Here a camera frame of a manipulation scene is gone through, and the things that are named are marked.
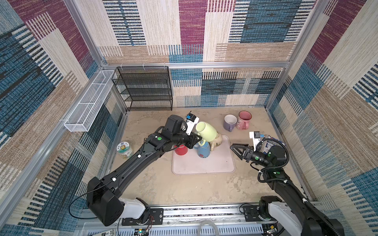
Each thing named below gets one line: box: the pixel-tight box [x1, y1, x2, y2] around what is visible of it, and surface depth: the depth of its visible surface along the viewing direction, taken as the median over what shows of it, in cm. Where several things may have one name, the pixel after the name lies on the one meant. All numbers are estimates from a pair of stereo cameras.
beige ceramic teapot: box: [209, 131, 223, 152], surface depth 95 cm
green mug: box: [195, 121, 218, 147], surface depth 74 cm
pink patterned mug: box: [235, 110, 253, 131], surface depth 104 cm
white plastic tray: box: [172, 134, 236, 176], surface depth 93 cm
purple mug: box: [223, 114, 238, 133], surface depth 105 cm
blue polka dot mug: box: [193, 141, 211, 158], surface depth 89 cm
